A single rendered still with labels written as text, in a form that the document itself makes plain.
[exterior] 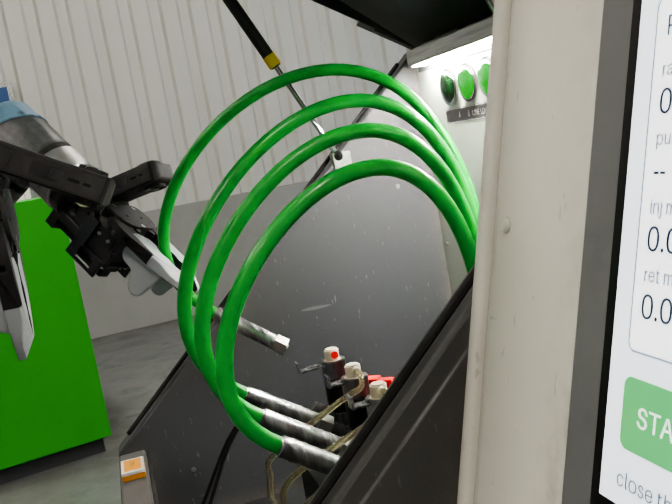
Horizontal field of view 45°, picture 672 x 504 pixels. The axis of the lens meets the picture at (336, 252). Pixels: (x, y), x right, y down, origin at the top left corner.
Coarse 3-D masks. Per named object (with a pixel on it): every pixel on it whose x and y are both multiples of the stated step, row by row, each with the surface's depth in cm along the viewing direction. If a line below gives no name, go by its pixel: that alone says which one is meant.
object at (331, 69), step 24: (288, 72) 93; (312, 72) 92; (336, 72) 92; (360, 72) 92; (408, 96) 92; (216, 120) 94; (432, 120) 92; (192, 144) 95; (168, 192) 96; (168, 216) 97; (168, 240) 97
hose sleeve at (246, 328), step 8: (216, 312) 98; (216, 320) 98; (240, 320) 98; (240, 328) 98; (248, 328) 98; (256, 328) 98; (248, 336) 98; (256, 336) 98; (264, 336) 97; (272, 336) 98; (264, 344) 98; (272, 344) 98
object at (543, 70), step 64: (512, 0) 52; (576, 0) 44; (512, 64) 51; (576, 64) 44; (512, 128) 51; (576, 128) 44; (512, 192) 50; (576, 192) 43; (512, 256) 50; (576, 256) 43; (512, 320) 50; (576, 320) 43; (512, 384) 49; (512, 448) 49
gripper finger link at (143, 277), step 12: (144, 240) 97; (132, 252) 97; (156, 252) 96; (132, 264) 97; (144, 264) 97; (156, 264) 95; (168, 264) 96; (132, 276) 97; (144, 276) 96; (156, 276) 96; (168, 276) 95; (132, 288) 97; (144, 288) 96
